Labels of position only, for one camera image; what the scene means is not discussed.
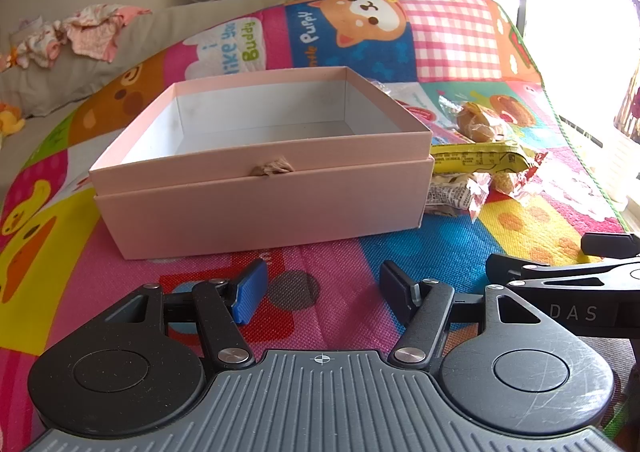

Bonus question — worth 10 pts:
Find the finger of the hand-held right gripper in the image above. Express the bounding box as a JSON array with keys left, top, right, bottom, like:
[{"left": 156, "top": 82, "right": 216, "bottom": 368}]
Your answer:
[
  {"left": 581, "top": 232, "right": 640, "bottom": 257},
  {"left": 486, "top": 253, "right": 640, "bottom": 289}
]

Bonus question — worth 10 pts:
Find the yellow snack packet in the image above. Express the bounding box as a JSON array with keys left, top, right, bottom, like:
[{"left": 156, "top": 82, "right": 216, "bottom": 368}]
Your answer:
[{"left": 430, "top": 141, "right": 547, "bottom": 176}]

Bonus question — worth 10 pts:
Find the yellow plush toy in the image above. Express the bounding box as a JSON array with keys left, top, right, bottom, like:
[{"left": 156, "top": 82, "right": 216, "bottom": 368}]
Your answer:
[{"left": 0, "top": 102, "right": 27, "bottom": 136}]

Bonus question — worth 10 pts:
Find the red and white candy packet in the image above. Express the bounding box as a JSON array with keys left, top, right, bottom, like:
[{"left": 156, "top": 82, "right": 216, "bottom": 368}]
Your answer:
[{"left": 491, "top": 166, "right": 545, "bottom": 207}]

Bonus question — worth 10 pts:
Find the colourful cartoon play mat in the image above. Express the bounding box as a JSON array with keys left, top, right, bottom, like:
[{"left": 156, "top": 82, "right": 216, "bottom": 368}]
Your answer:
[{"left": 0, "top": 0, "right": 640, "bottom": 452}]

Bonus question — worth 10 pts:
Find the pile of pink baby clothes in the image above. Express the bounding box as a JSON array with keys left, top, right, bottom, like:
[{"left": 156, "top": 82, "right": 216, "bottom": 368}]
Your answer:
[{"left": 9, "top": 4, "right": 153, "bottom": 72}]

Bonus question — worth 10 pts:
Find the pink cardboard box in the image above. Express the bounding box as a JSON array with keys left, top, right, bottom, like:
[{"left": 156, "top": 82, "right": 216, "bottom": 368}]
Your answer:
[{"left": 89, "top": 66, "right": 436, "bottom": 261}]

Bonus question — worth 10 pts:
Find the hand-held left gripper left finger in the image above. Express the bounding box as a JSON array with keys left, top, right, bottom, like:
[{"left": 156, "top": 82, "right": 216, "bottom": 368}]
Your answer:
[{"left": 102, "top": 259, "right": 269, "bottom": 372}]

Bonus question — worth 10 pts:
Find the bread bun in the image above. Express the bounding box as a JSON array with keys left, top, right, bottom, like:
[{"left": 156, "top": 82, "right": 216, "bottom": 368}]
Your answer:
[{"left": 439, "top": 95, "right": 522, "bottom": 146}]

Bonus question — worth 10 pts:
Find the pink candy packet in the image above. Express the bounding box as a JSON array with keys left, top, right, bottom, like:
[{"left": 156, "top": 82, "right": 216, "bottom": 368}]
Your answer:
[{"left": 424, "top": 172, "right": 492, "bottom": 222}]

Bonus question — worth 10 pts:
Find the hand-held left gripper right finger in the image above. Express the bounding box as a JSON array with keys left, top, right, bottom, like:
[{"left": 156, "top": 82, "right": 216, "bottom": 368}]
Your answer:
[{"left": 379, "top": 259, "right": 555, "bottom": 374}]

